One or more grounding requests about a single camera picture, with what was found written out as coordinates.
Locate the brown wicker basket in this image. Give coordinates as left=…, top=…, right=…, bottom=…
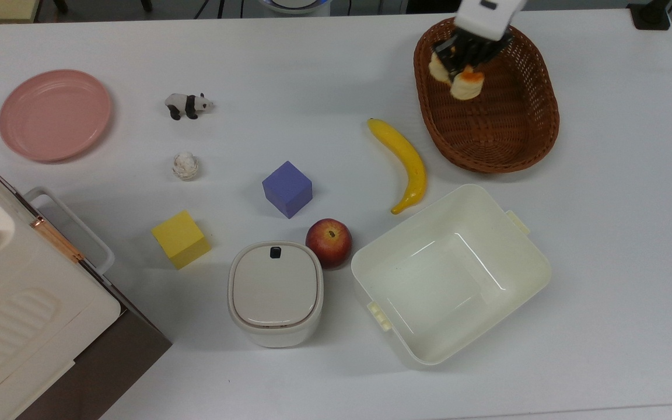
left=413, top=15, right=561, bottom=174

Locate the purple cube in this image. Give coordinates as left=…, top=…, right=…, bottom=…
left=262, top=161, right=313, bottom=219

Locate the cream plastic bin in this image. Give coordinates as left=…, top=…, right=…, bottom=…
left=351, top=184, right=552, bottom=366

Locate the black table clamp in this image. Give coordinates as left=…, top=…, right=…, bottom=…
left=627, top=0, right=672, bottom=30

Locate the pink plate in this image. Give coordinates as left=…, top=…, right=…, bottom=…
left=0, top=69, right=112, bottom=163

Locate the dark wood drawer box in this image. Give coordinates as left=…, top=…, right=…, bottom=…
left=15, top=187, right=173, bottom=420

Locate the white drawer handle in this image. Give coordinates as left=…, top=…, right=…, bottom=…
left=23, top=187, right=116, bottom=275

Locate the white crumpled paper ball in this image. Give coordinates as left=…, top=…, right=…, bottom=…
left=173, top=152, right=200, bottom=181

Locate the toy panda figure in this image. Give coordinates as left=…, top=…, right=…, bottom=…
left=164, top=92, right=215, bottom=121

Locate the yellow toy banana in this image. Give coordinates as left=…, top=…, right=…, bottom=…
left=367, top=118, right=428, bottom=215

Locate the small lidded trash can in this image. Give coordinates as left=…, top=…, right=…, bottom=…
left=227, top=241, right=324, bottom=349

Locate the yellow cube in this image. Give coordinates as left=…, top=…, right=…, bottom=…
left=151, top=210, right=212, bottom=270

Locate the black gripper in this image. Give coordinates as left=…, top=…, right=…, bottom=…
left=432, top=28, right=515, bottom=81

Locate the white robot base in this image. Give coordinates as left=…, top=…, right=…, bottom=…
left=257, top=0, right=332, bottom=16

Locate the toy bread loaf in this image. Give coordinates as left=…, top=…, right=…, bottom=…
left=428, top=47, right=486, bottom=102

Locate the red toy apple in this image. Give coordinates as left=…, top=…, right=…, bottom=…
left=305, top=218, right=353, bottom=270

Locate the copper latch strip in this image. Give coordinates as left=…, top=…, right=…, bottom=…
left=30, top=216, right=85, bottom=263

